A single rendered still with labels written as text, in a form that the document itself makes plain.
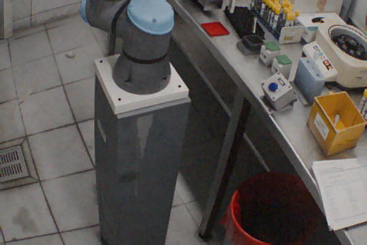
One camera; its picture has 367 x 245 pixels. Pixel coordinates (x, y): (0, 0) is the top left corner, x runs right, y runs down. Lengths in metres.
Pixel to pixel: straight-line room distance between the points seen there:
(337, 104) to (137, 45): 0.58
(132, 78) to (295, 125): 0.44
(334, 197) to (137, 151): 0.57
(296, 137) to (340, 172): 0.18
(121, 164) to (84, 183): 0.84
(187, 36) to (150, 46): 1.39
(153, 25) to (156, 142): 0.36
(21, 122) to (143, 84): 1.34
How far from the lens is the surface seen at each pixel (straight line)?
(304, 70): 1.42
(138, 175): 1.49
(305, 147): 1.31
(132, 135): 1.35
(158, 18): 1.19
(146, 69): 1.27
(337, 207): 1.20
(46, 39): 3.07
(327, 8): 1.84
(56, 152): 2.37
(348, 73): 1.52
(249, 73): 1.47
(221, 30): 1.62
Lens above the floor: 1.78
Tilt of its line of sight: 45 degrees down
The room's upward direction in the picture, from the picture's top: 10 degrees clockwise
